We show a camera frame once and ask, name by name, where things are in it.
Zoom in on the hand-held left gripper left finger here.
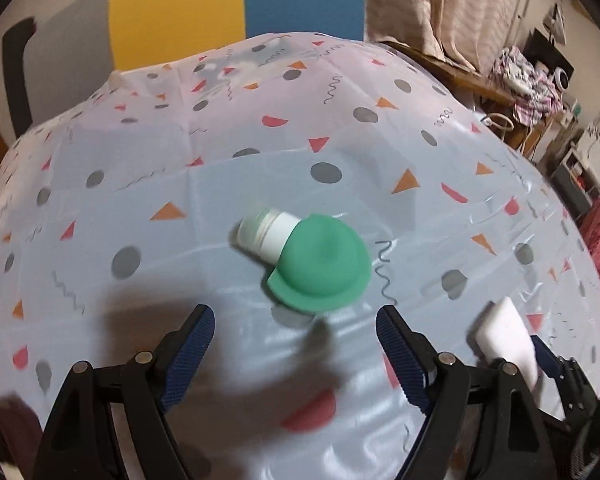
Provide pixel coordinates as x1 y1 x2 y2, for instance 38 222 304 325
39 304 217 480

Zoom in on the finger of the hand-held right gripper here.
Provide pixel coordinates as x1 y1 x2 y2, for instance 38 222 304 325
530 334 600 423

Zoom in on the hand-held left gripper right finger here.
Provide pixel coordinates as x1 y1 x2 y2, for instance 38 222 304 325
375 305 552 480

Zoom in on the white sponge block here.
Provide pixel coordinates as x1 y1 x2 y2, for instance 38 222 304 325
474 296 540 392

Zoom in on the green silicone travel bottle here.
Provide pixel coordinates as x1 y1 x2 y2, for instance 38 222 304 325
236 203 372 315

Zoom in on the patterned plastic tablecloth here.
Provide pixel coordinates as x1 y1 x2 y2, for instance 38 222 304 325
0 31 600 480

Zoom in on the white storage shelf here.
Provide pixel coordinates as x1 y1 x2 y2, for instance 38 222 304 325
549 122 600 211

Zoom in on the pile of checked clothes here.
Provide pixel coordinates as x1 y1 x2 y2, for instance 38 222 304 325
494 45 564 126

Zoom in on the wooden side table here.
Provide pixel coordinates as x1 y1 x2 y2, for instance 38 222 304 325
377 39 543 153

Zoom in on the garment steamer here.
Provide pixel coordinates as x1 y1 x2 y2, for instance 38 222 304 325
541 2 569 45

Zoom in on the grey yellow blue chair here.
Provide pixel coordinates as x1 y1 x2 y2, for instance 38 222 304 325
0 0 367 142

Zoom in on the pink patterned curtain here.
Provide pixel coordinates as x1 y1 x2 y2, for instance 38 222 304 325
364 0 537 72

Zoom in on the white cord loop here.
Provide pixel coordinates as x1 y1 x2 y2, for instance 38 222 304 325
481 112 515 137

